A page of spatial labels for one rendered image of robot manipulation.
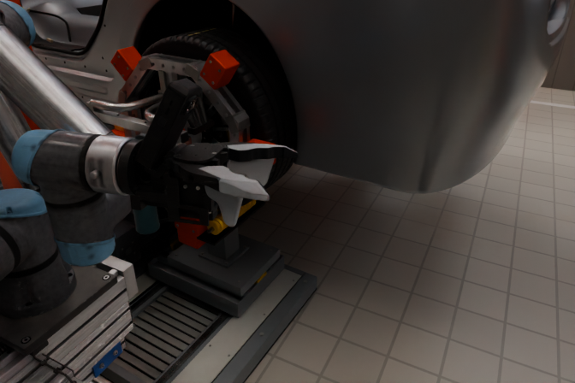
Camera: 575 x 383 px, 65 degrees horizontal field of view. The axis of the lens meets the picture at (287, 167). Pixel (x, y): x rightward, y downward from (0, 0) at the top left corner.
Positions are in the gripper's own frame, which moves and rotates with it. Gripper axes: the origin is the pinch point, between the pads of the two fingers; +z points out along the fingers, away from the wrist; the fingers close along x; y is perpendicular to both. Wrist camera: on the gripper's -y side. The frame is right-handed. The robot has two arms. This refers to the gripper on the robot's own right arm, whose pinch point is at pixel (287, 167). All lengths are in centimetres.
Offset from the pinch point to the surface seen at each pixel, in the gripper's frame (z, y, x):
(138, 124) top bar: -60, 17, -70
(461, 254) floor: 57, 101, -174
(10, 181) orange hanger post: -122, 47, -82
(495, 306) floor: 68, 106, -138
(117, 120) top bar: -69, 17, -73
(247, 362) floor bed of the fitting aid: -29, 106, -79
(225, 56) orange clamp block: -38, -3, -85
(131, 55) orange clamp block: -77, 0, -97
